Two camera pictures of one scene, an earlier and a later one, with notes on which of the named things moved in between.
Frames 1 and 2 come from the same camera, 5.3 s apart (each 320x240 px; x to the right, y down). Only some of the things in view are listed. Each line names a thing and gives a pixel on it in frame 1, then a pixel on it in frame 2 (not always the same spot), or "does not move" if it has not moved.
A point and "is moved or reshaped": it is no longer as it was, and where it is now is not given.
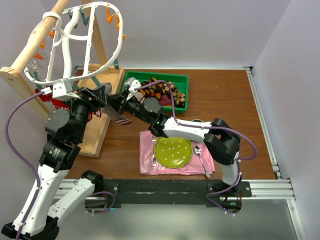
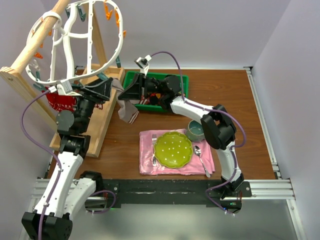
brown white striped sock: (109, 112) is moved or reshaped
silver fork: (154, 140) does not move
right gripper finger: (115, 101) -> (133, 92)
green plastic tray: (181, 81) does not move
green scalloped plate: (173, 152) does not move
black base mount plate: (168, 192) does not move
